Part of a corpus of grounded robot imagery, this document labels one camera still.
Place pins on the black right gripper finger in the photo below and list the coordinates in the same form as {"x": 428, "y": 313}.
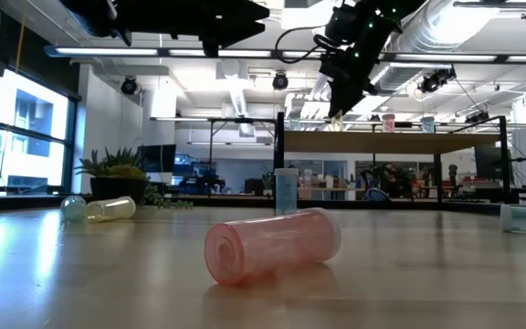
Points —
{"x": 345, "y": 96}

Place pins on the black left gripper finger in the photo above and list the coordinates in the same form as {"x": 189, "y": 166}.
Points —
{"x": 240, "y": 11}
{"x": 226, "y": 33}

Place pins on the yellow pill bottle white cap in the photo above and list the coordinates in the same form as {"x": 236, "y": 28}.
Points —
{"x": 337, "y": 123}
{"x": 112, "y": 209}

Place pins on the pink pill bottle white cap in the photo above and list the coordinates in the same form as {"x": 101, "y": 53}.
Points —
{"x": 272, "y": 244}
{"x": 388, "y": 122}

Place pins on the blue pill bottle white cap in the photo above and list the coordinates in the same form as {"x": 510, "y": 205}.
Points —
{"x": 427, "y": 124}
{"x": 286, "y": 194}

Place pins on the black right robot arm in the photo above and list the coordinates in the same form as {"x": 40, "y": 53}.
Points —
{"x": 404, "y": 9}

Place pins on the blue rounded object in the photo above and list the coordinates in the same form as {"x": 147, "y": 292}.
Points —
{"x": 375, "y": 194}

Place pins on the small background plant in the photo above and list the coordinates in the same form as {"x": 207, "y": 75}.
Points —
{"x": 267, "y": 179}

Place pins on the black monitor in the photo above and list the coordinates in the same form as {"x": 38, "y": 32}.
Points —
{"x": 157, "y": 157}

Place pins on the potted succulent plant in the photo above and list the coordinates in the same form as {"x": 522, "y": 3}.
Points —
{"x": 117, "y": 187}

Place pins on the large window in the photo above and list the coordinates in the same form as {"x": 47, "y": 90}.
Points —
{"x": 30, "y": 137}

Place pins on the wooden shelf black frame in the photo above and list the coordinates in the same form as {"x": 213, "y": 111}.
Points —
{"x": 381, "y": 142}

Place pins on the black background desk frame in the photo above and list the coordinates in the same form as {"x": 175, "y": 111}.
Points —
{"x": 240, "y": 120}

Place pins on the silver ventilation duct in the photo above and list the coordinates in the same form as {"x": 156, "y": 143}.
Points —
{"x": 445, "y": 23}

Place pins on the black aluminium table frame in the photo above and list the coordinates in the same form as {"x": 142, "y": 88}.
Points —
{"x": 381, "y": 204}

